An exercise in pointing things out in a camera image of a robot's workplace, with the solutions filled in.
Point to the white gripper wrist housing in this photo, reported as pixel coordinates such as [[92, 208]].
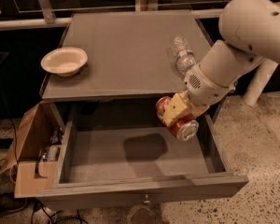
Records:
[[198, 87]]

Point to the red coke can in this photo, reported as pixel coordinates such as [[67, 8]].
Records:
[[183, 129]]

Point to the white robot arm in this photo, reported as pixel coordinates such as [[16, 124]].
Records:
[[250, 31]]

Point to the open grey top drawer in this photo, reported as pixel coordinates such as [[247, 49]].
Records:
[[116, 155]]

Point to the metal drawer knob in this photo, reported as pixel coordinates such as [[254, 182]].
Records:
[[146, 200]]

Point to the clear plastic water bottle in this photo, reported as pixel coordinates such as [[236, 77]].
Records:
[[181, 55]]

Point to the grey wooden cabinet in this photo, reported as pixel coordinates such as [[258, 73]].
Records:
[[129, 55]]

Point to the metal window railing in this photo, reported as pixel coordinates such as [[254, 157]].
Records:
[[115, 10]]

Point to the white paper bowl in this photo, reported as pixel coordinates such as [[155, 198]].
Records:
[[64, 62]]

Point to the open cardboard box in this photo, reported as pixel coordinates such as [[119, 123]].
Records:
[[31, 138]]

